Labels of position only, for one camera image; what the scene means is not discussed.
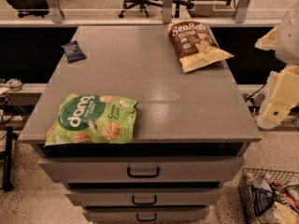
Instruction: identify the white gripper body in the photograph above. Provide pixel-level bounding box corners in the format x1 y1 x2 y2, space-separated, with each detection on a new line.
269 64 299 110

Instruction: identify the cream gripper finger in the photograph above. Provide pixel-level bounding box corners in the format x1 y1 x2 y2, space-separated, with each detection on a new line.
254 26 278 50
256 101 291 130

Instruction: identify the brown sea salt chip bag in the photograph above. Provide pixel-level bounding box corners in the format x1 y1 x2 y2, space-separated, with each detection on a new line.
167 21 233 73

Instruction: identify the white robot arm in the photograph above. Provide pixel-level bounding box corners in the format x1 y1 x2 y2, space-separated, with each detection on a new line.
255 2 299 129

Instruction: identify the green dang chips bag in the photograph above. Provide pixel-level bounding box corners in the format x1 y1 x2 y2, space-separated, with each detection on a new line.
45 93 138 147

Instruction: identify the blue rxbar blueberry bar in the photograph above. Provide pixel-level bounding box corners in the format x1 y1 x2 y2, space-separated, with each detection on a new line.
62 41 86 63

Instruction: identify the grey drawer cabinet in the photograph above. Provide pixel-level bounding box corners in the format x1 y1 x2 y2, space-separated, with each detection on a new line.
21 25 260 224

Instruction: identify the black stand at left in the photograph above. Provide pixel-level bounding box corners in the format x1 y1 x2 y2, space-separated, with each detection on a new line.
2 126 18 191

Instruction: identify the black cable at right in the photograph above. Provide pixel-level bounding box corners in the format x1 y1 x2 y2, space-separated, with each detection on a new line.
244 83 267 117

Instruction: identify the wire basket of snacks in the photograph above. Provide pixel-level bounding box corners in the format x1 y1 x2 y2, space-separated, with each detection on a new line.
238 168 299 224

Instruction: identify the top drawer black handle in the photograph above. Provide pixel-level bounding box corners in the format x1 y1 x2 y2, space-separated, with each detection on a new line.
127 167 160 178

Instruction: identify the drawer black handle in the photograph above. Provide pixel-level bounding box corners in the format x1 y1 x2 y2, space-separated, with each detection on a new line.
135 214 157 222
127 167 160 178
131 196 157 205

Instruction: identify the middle drawer black handle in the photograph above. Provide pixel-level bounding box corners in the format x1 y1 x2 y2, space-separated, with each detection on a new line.
131 196 157 205

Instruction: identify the bottom drawer black handle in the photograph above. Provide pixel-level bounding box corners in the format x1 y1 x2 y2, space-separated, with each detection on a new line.
135 214 157 222

